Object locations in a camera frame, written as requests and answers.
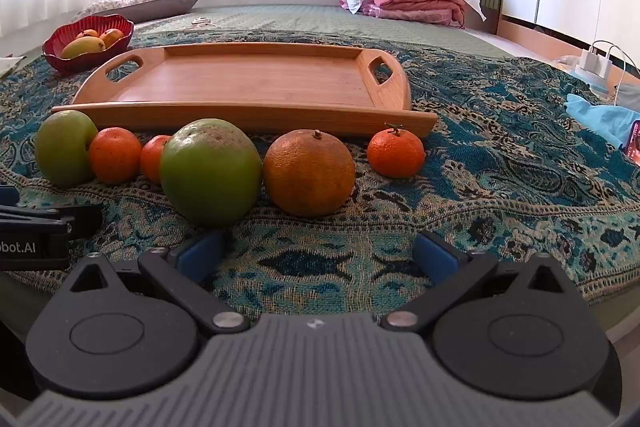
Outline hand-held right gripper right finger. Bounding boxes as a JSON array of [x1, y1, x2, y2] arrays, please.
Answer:
[[380, 231, 576, 333]]

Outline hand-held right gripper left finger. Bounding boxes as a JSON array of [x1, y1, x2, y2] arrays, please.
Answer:
[[59, 229, 251, 336]]

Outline large green apple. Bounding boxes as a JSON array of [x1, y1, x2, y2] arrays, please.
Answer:
[[159, 118, 263, 228]]

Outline small tangerine with stem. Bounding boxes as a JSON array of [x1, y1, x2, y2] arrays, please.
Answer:
[[367, 123, 426, 179]]

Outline large orange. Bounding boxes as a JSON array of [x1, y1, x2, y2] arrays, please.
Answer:
[[263, 129, 357, 218]]

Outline wooden tray with handles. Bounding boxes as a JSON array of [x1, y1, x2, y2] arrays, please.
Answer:
[[51, 42, 439, 138]]

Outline small green apple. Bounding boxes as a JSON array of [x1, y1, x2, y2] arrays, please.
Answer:
[[34, 109, 99, 188]]

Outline teal paisley blanket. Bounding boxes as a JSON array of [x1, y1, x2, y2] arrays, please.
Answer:
[[0, 29, 640, 323]]

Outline white paper packet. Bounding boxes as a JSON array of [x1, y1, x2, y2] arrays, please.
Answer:
[[0, 54, 26, 78]]

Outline red ribbed bowl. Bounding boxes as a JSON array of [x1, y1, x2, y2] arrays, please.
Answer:
[[42, 14, 135, 74]]

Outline yellow-green mango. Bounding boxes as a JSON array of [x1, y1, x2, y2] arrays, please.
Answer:
[[61, 37, 107, 60]]

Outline light blue cloth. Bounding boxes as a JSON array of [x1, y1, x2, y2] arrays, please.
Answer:
[[564, 93, 640, 148]]

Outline pink phone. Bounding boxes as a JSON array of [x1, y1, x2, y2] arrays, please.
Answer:
[[622, 119, 640, 165]]

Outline floral pillow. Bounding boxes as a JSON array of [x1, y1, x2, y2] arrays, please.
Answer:
[[75, 0, 203, 24]]

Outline white charger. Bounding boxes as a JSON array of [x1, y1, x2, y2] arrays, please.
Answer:
[[580, 49, 613, 80]]

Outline folded pink blanket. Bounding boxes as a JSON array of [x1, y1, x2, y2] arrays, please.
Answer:
[[340, 0, 468, 28]]

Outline green quilted bed cover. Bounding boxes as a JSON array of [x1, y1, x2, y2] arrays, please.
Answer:
[[135, 4, 511, 58]]

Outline white cable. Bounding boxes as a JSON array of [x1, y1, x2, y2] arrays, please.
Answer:
[[592, 39, 640, 98]]

